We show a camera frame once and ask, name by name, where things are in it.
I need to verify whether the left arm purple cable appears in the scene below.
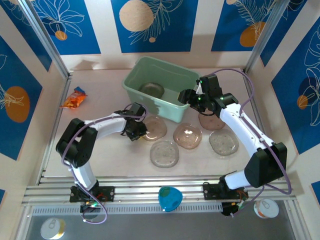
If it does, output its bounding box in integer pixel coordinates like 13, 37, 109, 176
61, 102, 149, 224

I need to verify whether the grey slotted cable duct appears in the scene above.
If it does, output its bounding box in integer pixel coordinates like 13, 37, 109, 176
31, 202, 224, 216

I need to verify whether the orange snack bag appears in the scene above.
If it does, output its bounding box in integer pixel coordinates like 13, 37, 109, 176
59, 86, 88, 111

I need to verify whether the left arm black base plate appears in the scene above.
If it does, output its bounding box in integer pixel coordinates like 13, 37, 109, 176
69, 186, 116, 203

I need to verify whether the blue plastic bowl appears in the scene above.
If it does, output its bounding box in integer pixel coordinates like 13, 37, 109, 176
158, 185, 183, 213

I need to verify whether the aluminium frame post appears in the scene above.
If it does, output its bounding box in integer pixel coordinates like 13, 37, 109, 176
243, 0, 290, 75
17, 0, 72, 79

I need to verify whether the pink translucent plastic plate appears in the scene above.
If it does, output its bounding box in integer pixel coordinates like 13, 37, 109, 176
198, 112, 226, 131
142, 116, 168, 142
173, 122, 203, 150

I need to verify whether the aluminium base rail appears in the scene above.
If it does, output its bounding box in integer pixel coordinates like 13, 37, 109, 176
21, 176, 299, 206

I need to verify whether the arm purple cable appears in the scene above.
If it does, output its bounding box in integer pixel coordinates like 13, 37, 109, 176
61, 102, 149, 224
199, 68, 293, 218

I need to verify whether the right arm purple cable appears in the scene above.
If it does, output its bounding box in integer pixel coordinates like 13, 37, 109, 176
199, 68, 293, 218

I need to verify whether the green plastic bin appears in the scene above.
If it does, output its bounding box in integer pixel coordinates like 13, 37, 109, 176
121, 56, 201, 123

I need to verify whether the white tin can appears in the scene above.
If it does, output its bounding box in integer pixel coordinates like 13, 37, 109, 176
39, 217, 67, 240
253, 198, 280, 219

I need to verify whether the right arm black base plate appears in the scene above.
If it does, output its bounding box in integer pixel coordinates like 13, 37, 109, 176
202, 183, 249, 201

